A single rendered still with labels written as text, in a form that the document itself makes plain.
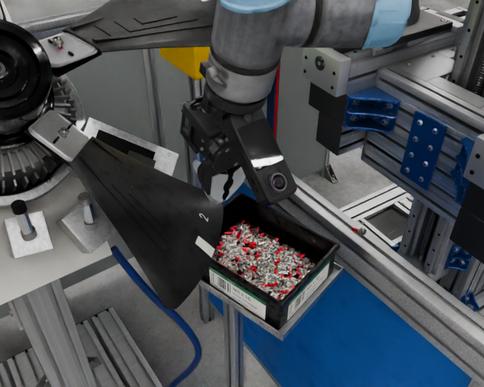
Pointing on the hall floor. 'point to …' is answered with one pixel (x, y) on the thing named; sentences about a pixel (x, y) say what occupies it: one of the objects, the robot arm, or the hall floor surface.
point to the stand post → (54, 336)
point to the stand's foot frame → (115, 336)
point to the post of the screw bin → (233, 345)
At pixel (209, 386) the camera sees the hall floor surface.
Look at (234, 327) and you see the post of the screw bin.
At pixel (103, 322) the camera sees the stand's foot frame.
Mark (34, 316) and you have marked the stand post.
